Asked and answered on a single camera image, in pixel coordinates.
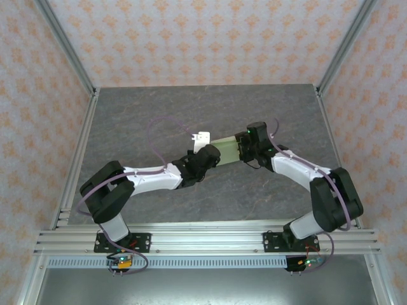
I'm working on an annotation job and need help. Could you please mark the small controller circuit board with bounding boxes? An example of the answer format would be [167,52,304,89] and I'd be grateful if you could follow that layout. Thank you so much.
[298,255,327,271]
[106,253,134,273]

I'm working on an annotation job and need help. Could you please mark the grey slotted cable tray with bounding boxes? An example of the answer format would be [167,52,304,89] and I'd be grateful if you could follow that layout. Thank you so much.
[46,255,291,270]

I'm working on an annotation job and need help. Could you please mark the aluminium base beam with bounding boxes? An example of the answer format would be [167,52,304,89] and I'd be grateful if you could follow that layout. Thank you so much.
[34,223,382,255]

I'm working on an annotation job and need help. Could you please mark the aluminium lower frame strut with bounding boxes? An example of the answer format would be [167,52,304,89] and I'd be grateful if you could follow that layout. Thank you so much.
[365,254,394,305]
[15,254,48,305]

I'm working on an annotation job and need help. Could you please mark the aluminium corner post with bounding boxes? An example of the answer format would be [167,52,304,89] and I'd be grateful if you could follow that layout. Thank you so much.
[34,0,98,96]
[316,0,379,96]

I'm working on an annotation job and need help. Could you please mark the grey metal lower shelf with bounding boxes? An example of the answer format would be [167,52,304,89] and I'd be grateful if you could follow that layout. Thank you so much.
[30,268,387,305]

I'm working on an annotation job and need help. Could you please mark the aluminium side rail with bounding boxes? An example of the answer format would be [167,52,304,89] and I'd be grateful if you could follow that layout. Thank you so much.
[314,86,363,229]
[50,88,100,230]

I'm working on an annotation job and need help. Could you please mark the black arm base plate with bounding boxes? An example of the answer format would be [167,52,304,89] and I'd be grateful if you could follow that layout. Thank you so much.
[93,232,152,254]
[263,231,320,254]

